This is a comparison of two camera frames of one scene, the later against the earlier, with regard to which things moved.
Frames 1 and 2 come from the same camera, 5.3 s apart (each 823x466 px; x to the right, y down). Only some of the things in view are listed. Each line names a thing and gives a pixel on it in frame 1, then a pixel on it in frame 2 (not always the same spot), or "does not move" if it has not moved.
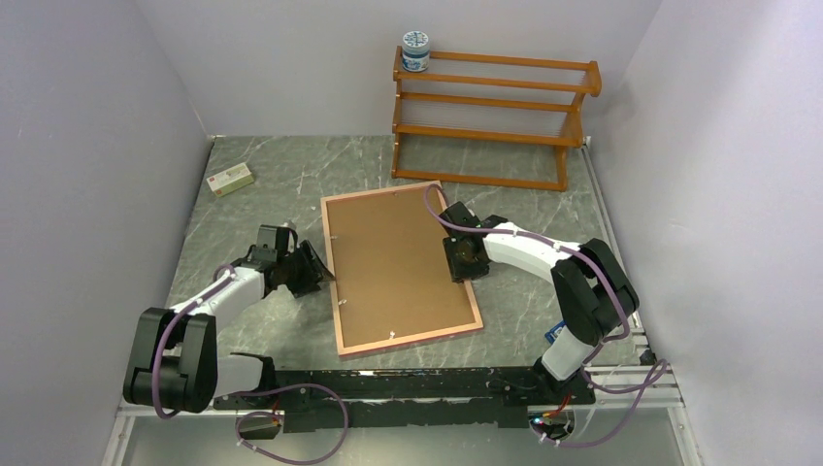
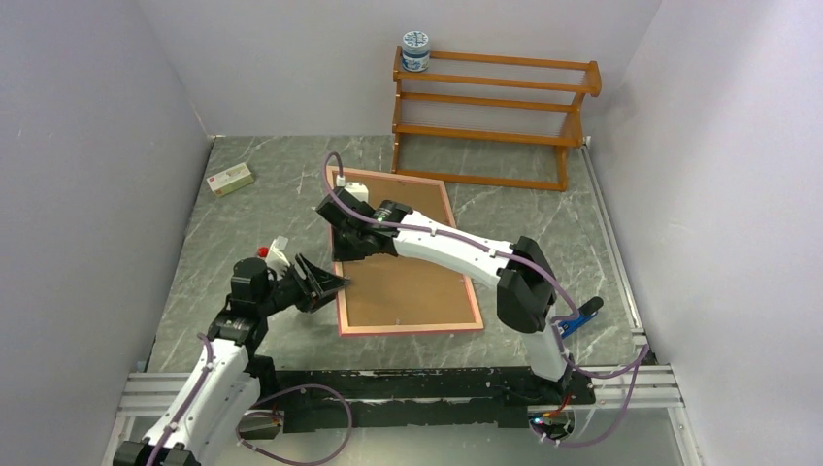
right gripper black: [459, 272] to [341, 252]
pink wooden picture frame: [375, 347] to [406, 330]
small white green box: [230, 180] does not move
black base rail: [407, 399] does not move
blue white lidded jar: [415, 50] does not move
